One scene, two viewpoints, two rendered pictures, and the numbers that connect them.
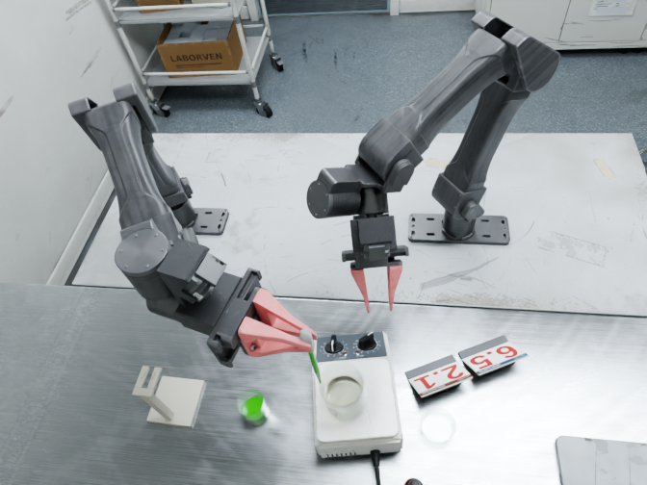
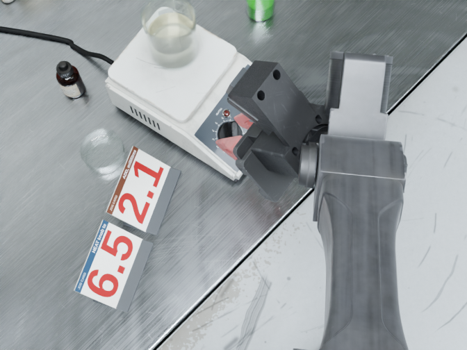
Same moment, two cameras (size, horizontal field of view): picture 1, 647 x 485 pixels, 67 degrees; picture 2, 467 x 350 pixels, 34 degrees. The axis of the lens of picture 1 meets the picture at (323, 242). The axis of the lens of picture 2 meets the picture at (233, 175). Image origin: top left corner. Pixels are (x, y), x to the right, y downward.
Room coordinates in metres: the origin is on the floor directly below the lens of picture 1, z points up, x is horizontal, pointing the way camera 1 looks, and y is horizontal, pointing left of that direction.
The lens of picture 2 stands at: (0.56, -0.35, 1.81)
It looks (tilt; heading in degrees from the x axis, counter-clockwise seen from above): 70 degrees down; 123
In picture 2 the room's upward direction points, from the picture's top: 4 degrees counter-clockwise
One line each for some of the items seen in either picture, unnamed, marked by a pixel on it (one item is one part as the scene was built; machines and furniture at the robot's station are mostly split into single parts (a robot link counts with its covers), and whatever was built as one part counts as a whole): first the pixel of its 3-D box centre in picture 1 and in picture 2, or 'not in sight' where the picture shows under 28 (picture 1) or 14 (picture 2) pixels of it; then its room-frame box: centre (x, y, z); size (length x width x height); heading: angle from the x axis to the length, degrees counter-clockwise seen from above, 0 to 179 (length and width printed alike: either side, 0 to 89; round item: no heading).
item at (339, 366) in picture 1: (343, 392); (173, 35); (0.26, 0.01, 1.03); 0.07 x 0.06 x 0.08; 176
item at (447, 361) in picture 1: (437, 374); (144, 190); (0.30, -0.15, 0.92); 0.09 x 0.06 x 0.04; 101
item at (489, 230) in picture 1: (459, 217); not in sight; (0.60, -0.28, 0.94); 0.20 x 0.07 x 0.08; 75
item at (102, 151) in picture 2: (437, 426); (102, 151); (0.22, -0.13, 0.91); 0.06 x 0.06 x 0.02
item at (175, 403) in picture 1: (164, 388); not in sight; (0.34, 0.30, 0.96); 0.08 x 0.08 x 0.13; 73
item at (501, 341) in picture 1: (492, 354); (115, 266); (0.32, -0.25, 0.92); 0.09 x 0.06 x 0.04; 101
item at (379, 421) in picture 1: (354, 398); (172, 63); (0.26, 0.00, 0.98); 0.12 x 0.12 x 0.01; 85
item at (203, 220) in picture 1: (178, 210); not in sight; (0.76, 0.30, 0.94); 0.20 x 0.07 x 0.08; 75
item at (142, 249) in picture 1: (159, 257); not in sight; (0.37, 0.19, 1.27); 0.12 x 0.09 x 0.12; 15
